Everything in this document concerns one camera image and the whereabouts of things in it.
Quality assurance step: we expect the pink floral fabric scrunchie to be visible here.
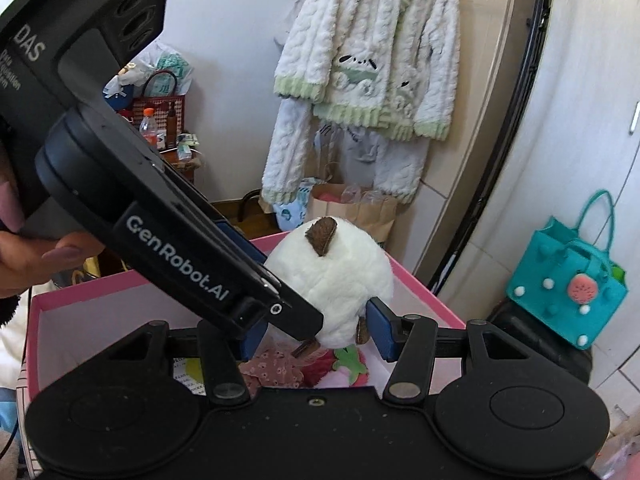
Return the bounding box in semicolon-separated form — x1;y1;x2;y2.
239;348;312;396

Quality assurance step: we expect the white round plush toy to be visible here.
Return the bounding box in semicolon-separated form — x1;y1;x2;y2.
265;217;394;349

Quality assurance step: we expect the red fluffy strawberry toy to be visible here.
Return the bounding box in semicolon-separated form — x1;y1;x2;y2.
299;346;370;389

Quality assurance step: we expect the pink cardboard storage box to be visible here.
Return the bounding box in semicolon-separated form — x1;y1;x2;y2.
24;228;468;411

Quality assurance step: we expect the person's left hand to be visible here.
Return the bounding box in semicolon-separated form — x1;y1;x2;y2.
1;160;104;298

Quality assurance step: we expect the orange-capped drink bottle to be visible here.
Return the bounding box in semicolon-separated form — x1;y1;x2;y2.
139;107;158;148

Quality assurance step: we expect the brown wooden dresser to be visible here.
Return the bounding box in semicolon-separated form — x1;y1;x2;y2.
160;146;202;184

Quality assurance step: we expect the black hard suitcase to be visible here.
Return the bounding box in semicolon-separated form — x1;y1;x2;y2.
486;298;593;384

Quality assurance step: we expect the red patterned shopping bag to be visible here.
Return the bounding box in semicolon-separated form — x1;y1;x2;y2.
131;70;186;148

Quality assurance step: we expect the brown paper bag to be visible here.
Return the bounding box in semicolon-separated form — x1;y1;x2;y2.
305;183;398;245

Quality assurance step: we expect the teal felt tote bag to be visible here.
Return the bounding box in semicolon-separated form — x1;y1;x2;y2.
506;190;628;350

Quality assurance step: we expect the white fluffy green-trimmed cardigan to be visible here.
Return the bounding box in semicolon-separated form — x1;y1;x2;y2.
262;0;460;204

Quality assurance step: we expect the grey three-door wardrobe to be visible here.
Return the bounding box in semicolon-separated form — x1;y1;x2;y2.
434;0;640;401

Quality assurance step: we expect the black clothes rack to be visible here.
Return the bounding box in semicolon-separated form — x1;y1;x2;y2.
416;0;549;294

